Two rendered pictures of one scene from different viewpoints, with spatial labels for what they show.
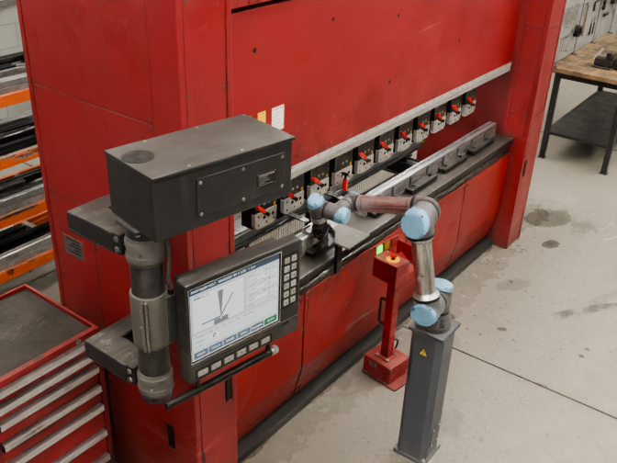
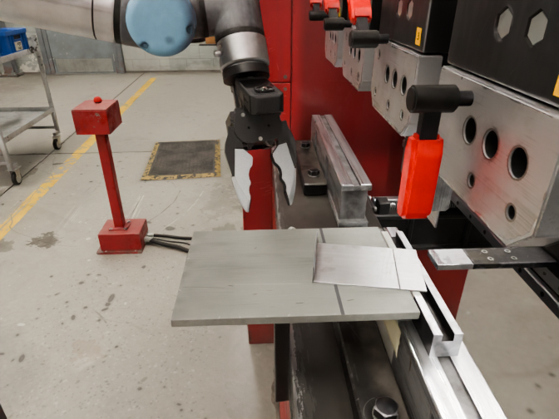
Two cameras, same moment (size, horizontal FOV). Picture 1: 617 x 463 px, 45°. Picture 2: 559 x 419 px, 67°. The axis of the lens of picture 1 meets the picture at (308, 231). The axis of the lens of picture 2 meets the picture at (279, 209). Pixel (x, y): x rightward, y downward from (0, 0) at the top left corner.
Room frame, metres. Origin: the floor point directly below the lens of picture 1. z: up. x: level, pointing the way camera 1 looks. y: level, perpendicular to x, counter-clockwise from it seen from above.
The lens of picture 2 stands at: (3.53, -0.43, 1.31)
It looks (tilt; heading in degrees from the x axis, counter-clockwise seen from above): 28 degrees down; 141
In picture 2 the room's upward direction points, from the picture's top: straight up
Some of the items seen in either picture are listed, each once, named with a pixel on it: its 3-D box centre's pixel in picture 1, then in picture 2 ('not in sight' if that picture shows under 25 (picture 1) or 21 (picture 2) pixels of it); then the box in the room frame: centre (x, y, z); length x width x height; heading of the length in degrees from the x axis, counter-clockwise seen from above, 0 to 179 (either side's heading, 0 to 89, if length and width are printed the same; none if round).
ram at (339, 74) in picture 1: (395, 52); not in sight; (3.81, -0.41, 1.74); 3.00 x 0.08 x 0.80; 144
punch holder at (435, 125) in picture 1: (433, 116); not in sight; (4.23, -0.73, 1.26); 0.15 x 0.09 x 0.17; 144
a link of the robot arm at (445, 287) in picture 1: (438, 294); not in sight; (2.77, -0.59, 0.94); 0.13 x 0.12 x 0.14; 152
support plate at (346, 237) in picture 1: (337, 233); (290, 268); (3.20, -0.14, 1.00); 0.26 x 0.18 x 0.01; 54
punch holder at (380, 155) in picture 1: (379, 143); not in sight; (3.75, -0.37, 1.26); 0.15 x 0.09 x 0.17; 144
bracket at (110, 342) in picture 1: (153, 334); not in sight; (2.08, 0.53, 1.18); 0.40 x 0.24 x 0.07; 144
